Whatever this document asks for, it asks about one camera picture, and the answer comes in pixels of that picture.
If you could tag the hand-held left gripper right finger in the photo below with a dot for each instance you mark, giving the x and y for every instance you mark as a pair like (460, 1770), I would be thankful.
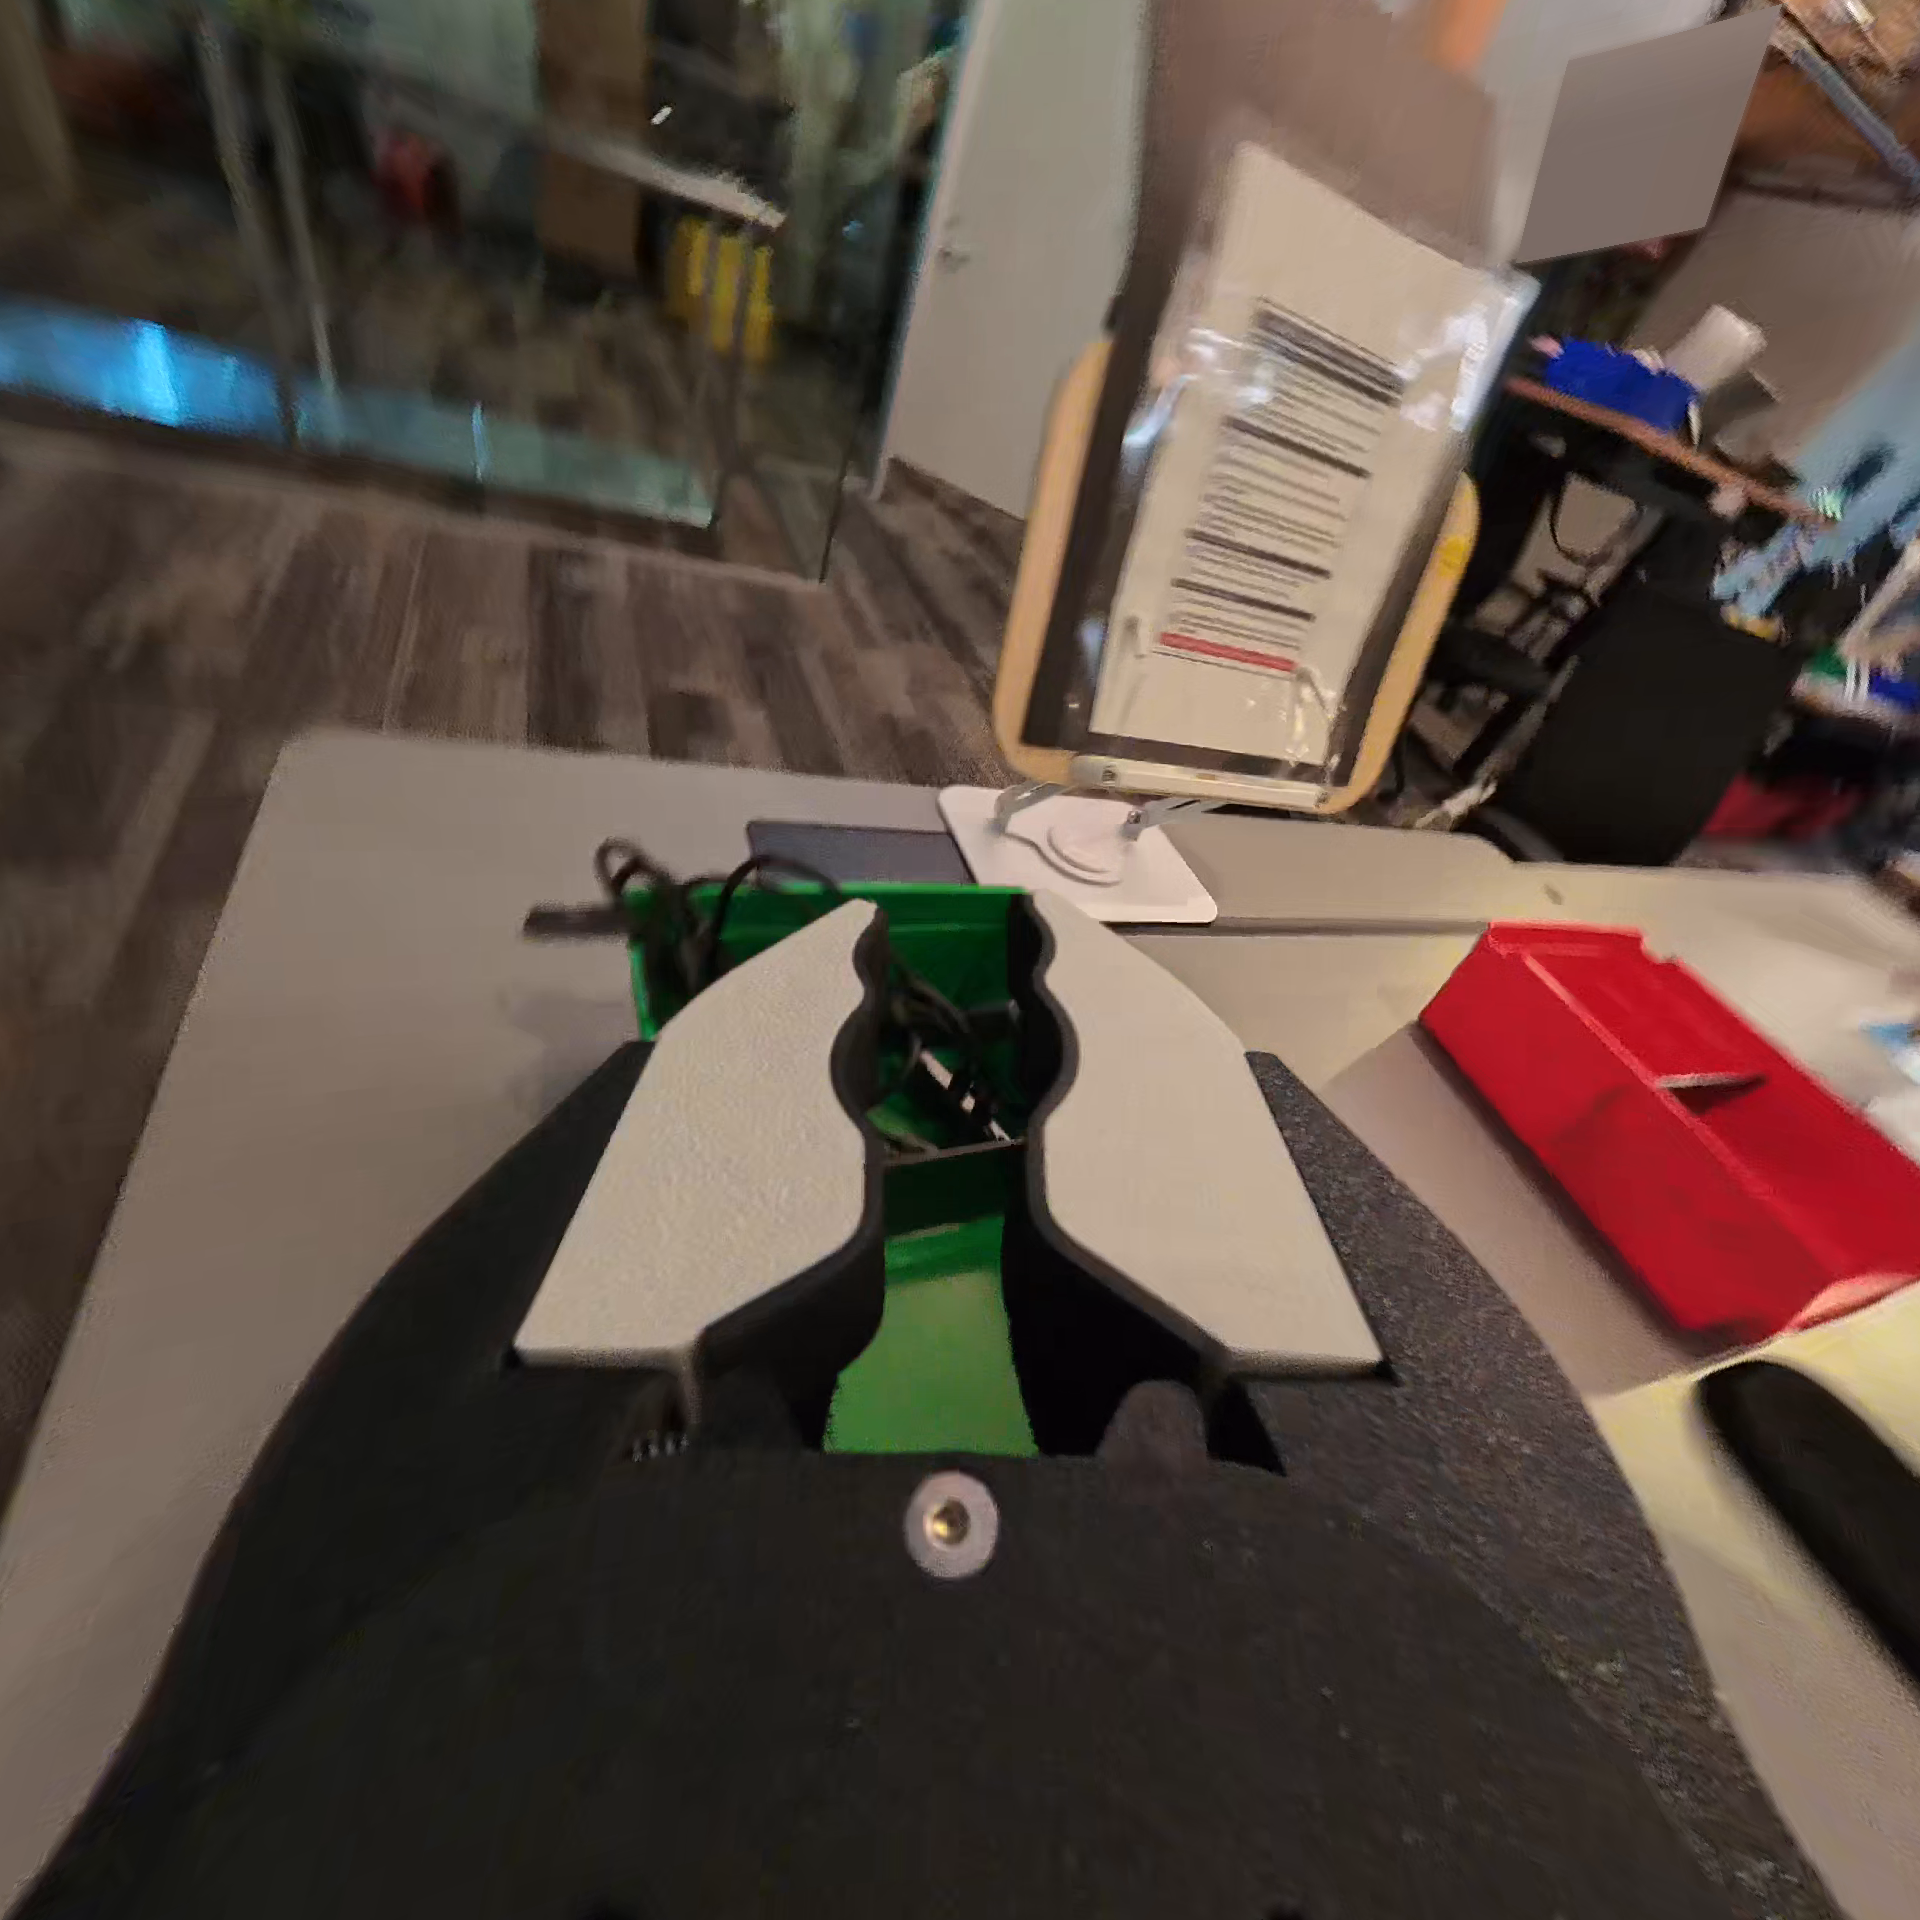
(1198, 1187)

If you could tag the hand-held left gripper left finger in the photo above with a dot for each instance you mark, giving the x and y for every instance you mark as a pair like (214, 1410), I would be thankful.
(720, 1170)

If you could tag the green storage bin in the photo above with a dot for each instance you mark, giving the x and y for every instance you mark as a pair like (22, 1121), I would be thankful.
(933, 1351)

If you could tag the grey usb hub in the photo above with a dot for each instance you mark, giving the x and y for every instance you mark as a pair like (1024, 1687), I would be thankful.
(579, 922)

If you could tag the red storage bin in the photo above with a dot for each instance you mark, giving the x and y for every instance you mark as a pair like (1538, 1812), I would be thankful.
(1651, 1170)

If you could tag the black rectangular pad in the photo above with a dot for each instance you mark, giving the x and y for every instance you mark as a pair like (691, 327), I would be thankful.
(857, 858)

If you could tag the grey bin divider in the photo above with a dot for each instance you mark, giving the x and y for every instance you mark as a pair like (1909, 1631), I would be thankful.
(1709, 1079)

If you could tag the wood-edged black board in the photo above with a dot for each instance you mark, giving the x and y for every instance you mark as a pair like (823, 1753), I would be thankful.
(1059, 599)

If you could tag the black office chair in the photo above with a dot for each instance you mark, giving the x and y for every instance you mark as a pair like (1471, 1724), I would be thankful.
(1651, 721)

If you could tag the laminated instruction sheet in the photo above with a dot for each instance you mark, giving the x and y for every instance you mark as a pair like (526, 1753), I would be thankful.
(1305, 493)

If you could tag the black wrist rest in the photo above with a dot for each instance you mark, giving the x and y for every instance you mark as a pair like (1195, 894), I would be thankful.
(1828, 1500)

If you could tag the wooden desk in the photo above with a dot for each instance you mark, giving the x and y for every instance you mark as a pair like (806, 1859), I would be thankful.
(1651, 434)

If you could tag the blue storage bin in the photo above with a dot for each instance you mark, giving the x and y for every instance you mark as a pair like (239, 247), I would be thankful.
(1622, 377)

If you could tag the white door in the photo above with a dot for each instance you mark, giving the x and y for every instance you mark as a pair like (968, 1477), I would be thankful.
(1019, 225)

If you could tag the glass partition wall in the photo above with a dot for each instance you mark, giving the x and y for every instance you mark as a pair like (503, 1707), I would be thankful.
(451, 225)

